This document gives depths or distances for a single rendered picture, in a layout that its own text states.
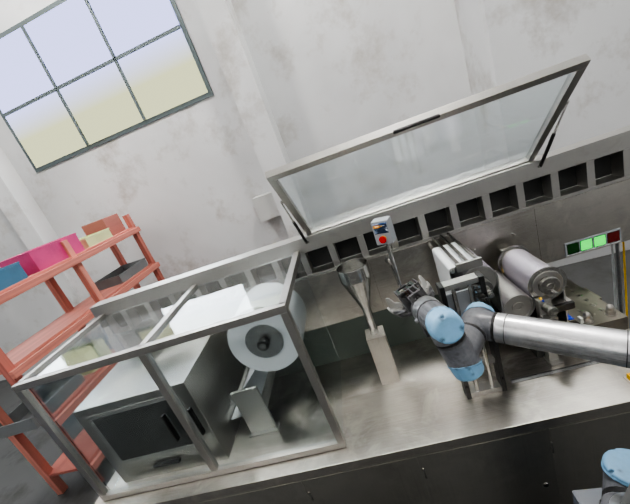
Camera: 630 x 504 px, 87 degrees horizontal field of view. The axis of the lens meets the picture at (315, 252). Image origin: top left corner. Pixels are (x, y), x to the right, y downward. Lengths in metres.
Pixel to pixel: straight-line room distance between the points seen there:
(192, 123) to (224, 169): 0.65
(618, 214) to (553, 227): 0.29
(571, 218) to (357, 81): 2.87
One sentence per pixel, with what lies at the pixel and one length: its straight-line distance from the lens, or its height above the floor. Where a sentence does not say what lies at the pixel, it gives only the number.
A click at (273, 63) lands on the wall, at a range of 4.33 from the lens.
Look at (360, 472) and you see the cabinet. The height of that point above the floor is 0.80.
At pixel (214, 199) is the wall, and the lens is 4.67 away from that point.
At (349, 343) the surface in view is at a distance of 1.94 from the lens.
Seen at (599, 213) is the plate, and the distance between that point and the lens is 2.05.
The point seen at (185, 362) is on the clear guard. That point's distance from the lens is 1.43.
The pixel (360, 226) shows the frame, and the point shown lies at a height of 1.62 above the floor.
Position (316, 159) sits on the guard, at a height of 2.01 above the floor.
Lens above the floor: 2.09
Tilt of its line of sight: 18 degrees down
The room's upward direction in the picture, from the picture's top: 21 degrees counter-clockwise
